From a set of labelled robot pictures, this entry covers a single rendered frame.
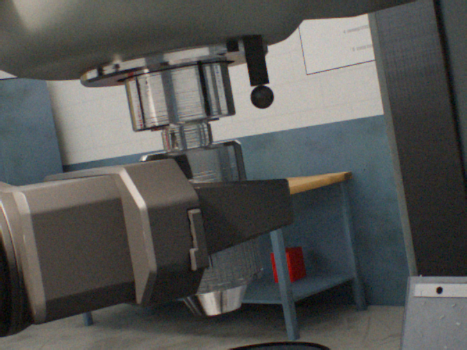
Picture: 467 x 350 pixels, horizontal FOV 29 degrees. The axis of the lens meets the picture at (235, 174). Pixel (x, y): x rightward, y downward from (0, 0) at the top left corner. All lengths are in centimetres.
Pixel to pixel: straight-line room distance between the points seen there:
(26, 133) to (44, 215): 742
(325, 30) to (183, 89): 537
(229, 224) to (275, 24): 9
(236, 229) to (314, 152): 551
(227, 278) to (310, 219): 562
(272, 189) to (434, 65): 38
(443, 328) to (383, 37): 25
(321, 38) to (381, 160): 88
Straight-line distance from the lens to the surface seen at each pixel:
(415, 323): 79
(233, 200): 38
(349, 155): 570
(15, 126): 771
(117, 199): 34
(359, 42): 559
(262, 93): 36
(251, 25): 36
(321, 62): 578
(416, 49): 76
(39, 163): 778
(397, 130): 78
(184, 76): 38
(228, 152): 39
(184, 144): 39
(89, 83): 39
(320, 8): 58
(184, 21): 34
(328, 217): 590
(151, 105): 39
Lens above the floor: 127
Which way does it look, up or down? 3 degrees down
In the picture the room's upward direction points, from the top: 10 degrees counter-clockwise
